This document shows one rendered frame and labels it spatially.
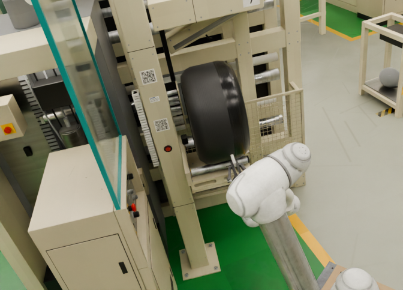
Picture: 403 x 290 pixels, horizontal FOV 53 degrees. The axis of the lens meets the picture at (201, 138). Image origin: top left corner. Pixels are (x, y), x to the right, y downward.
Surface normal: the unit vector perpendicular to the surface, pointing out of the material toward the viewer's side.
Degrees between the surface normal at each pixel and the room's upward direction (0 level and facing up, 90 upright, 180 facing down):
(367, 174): 0
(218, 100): 48
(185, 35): 90
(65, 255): 90
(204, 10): 90
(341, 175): 0
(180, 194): 90
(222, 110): 59
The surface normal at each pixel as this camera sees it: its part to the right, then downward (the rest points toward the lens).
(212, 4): 0.15, 0.54
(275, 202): 0.47, 0.11
